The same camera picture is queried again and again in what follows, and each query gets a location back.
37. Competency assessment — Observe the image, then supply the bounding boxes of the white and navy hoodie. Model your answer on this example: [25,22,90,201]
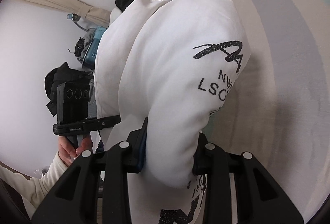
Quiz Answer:
[94,0,251,223]

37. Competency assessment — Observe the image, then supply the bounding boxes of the cream sleeved left forearm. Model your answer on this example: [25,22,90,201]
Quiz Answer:
[1,152,70,219]

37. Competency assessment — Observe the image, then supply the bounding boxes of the grey clothes on suitcase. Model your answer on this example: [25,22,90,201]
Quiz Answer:
[69,28,96,63]

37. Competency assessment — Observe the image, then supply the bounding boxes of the person's left hand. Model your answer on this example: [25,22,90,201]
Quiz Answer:
[58,134,93,167]

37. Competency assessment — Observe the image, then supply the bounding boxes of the clear plastic bag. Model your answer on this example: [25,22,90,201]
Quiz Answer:
[34,166,50,179]

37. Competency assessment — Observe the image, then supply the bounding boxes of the black backpack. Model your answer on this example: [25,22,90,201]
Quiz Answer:
[44,62,93,116]

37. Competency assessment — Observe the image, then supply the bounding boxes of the teal ribbed suitcase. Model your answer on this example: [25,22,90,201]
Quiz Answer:
[81,26,106,70]

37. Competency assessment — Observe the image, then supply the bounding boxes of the striped printed bed sheet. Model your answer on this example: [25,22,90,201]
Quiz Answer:
[204,0,329,221]

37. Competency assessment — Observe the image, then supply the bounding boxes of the grey desk lamp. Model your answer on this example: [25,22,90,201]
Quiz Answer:
[67,13,88,32]

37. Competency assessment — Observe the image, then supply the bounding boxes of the beige tied curtain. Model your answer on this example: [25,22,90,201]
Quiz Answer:
[19,0,111,28]

